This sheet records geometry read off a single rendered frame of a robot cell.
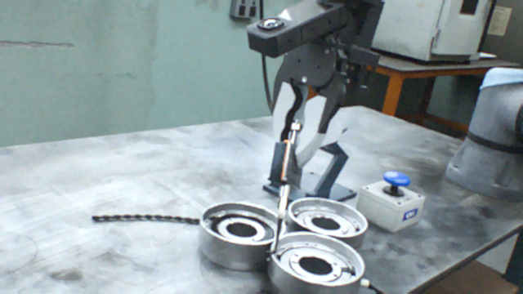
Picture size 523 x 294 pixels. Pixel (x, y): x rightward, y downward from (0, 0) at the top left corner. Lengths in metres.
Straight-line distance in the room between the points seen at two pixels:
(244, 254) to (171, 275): 0.08
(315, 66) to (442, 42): 2.28
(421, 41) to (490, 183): 1.89
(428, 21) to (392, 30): 0.21
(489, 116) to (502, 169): 0.10
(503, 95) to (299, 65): 0.50
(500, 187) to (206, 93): 1.82
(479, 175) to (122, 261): 0.67
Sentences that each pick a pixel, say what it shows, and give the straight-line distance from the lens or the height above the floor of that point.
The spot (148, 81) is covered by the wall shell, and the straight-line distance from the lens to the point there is 2.38.
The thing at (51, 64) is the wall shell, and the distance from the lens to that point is 2.17.
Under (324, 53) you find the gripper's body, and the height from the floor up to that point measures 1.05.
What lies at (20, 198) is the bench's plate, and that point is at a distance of 0.75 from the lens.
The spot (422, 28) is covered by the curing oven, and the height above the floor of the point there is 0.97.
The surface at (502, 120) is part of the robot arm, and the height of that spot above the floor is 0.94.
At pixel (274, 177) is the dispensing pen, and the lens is 0.58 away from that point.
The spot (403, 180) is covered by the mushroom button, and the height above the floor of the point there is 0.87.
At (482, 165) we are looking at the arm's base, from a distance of 1.03.
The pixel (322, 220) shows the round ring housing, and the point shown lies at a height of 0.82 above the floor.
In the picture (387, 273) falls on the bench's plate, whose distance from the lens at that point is 0.67.
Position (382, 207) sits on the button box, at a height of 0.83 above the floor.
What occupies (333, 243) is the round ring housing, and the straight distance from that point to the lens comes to 0.63.
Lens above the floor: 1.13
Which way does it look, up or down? 19 degrees down
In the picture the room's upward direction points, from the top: 9 degrees clockwise
